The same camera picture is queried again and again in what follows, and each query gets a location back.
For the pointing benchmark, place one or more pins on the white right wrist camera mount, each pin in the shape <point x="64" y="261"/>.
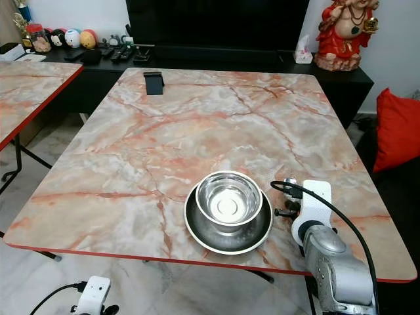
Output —
<point x="316" y="205"/>

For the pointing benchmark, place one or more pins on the white tissue box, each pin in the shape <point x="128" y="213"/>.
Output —
<point x="303" y="52"/>

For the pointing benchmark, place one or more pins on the red cushion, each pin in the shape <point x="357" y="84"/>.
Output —
<point x="397" y="131"/>

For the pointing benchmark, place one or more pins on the steel plate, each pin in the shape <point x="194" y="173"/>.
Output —
<point x="230" y="244"/>

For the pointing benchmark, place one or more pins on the clear jar with red lid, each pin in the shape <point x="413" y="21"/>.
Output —
<point x="39" y="39"/>

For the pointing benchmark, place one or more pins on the small gold trophy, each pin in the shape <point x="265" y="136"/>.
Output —
<point x="21" y="27"/>

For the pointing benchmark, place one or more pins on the small black box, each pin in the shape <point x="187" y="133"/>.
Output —
<point x="92" y="56"/>

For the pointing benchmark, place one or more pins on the steel bowl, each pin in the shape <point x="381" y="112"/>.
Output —
<point x="228" y="199"/>

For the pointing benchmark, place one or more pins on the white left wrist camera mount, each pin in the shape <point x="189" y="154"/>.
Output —
<point x="95" y="294"/>

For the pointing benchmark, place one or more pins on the black white round figurine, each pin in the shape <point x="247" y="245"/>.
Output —
<point x="58" y="38"/>

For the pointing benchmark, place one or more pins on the orange yellow egg figurine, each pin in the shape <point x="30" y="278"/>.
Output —
<point x="88" y="39"/>

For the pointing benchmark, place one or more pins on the green white small cup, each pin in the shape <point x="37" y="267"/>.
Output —
<point x="128" y="41"/>

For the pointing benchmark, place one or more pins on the white blue egg figurine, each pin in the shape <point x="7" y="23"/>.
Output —
<point x="73" y="38"/>

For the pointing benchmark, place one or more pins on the red laughing Buddha statue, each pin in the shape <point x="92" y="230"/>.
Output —
<point x="344" y="36"/>

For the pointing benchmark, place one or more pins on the black television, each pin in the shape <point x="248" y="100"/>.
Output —
<point x="216" y="21"/>

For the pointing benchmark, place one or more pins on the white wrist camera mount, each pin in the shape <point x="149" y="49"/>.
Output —
<point x="316" y="205"/>
<point x="95" y="294"/>

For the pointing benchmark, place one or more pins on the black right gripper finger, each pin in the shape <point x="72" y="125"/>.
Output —
<point x="283" y="211"/>

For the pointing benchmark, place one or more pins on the black remote control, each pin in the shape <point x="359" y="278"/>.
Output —
<point x="121" y="54"/>

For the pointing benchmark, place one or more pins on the trophy with blue globe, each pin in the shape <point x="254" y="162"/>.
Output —
<point x="23" y="9"/>

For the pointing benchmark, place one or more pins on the black phone stand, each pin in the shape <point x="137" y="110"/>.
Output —
<point x="153" y="83"/>

